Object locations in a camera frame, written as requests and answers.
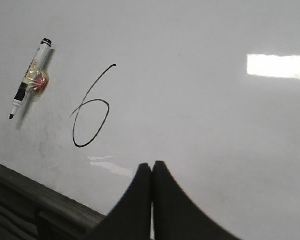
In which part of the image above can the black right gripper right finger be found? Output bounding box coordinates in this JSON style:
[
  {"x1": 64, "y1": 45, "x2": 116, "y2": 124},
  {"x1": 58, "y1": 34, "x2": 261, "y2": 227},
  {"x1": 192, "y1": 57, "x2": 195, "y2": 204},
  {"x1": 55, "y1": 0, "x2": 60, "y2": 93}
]
[{"x1": 152, "y1": 161, "x2": 237, "y2": 240}]

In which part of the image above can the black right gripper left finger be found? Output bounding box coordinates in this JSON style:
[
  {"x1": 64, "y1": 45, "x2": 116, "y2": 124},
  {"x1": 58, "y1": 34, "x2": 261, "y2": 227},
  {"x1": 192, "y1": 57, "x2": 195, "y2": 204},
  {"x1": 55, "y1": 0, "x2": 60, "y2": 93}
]
[{"x1": 86, "y1": 163, "x2": 152, "y2": 240}]

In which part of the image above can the red magnet taped to marker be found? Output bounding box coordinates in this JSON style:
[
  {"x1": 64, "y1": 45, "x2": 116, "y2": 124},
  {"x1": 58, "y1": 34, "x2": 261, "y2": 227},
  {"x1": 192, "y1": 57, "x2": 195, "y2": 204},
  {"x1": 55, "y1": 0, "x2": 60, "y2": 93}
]
[{"x1": 28, "y1": 69, "x2": 50, "y2": 95}]

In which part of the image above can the white whiteboard marker pen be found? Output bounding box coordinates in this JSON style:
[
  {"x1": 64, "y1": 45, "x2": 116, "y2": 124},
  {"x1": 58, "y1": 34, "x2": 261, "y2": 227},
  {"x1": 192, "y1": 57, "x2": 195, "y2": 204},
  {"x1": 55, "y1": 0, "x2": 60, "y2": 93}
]
[{"x1": 8, "y1": 38, "x2": 52, "y2": 120}]

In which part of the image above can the grey aluminium whiteboard tray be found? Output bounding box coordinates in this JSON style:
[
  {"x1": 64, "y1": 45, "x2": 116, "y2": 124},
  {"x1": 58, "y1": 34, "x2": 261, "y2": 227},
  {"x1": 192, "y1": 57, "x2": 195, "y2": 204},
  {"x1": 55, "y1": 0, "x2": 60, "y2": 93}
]
[{"x1": 0, "y1": 164, "x2": 105, "y2": 235}]

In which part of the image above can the white whiteboard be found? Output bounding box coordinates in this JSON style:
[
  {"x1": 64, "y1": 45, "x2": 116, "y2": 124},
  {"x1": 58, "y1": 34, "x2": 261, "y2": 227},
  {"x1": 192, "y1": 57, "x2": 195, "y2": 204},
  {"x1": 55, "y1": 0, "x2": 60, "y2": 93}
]
[{"x1": 0, "y1": 0, "x2": 300, "y2": 240}]

